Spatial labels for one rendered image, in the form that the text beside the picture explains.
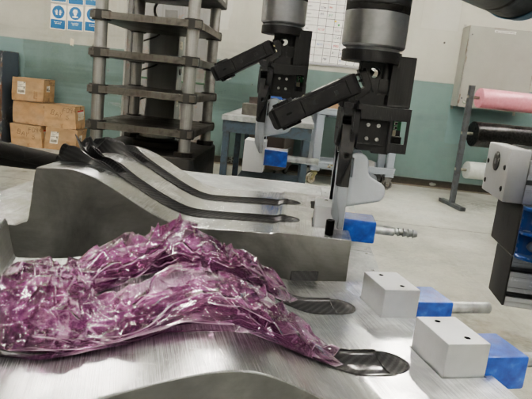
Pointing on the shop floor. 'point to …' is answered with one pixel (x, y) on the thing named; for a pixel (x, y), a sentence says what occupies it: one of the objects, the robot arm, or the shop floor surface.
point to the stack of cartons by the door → (43, 116)
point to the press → (160, 81)
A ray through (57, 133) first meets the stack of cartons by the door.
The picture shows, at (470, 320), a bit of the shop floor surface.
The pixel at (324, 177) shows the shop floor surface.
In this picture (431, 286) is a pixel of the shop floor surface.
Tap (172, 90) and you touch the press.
